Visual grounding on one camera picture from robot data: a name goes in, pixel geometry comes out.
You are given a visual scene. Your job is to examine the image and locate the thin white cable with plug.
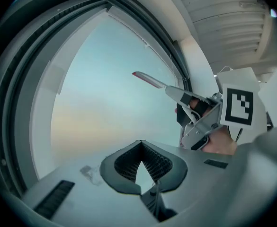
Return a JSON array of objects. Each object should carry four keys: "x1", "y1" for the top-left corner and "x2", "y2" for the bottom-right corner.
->
[{"x1": 217, "y1": 66, "x2": 234, "y2": 75}]

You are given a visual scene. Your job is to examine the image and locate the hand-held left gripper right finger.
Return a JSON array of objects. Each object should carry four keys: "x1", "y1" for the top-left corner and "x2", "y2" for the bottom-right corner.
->
[{"x1": 140, "y1": 140, "x2": 239, "y2": 223}]

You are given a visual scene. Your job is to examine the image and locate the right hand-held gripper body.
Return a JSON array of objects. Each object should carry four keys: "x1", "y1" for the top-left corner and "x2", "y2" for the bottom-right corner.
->
[{"x1": 182, "y1": 83, "x2": 266, "y2": 151}]

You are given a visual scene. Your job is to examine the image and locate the frosted window glass pane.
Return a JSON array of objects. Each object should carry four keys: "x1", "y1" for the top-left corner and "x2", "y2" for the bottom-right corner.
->
[{"x1": 50, "y1": 7, "x2": 188, "y2": 177}]

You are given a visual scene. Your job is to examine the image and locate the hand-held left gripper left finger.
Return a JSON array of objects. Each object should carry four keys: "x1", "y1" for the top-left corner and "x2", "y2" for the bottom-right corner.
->
[{"x1": 21, "y1": 140, "x2": 159, "y2": 223}]

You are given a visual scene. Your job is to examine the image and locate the person's right hand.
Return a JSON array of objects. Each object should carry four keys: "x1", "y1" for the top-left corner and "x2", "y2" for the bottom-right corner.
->
[{"x1": 190, "y1": 98, "x2": 238, "y2": 156}]

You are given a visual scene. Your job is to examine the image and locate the white chest freezer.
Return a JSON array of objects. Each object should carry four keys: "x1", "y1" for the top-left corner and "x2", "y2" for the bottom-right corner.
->
[{"x1": 0, "y1": 0, "x2": 193, "y2": 198}]

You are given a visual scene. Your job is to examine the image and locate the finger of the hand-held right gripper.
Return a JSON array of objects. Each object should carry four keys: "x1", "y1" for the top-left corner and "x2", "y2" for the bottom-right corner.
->
[
  {"x1": 176, "y1": 103, "x2": 194, "y2": 128},
  {"x1": 164, "y1": 85, "x2": 221, "y2": 106}
]

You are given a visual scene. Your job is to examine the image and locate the white squeegee with red blade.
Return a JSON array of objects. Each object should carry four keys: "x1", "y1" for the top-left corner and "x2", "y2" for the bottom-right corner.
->
[{"x1": 131, "y1": 71, "x2": 200, "y2": 125}]

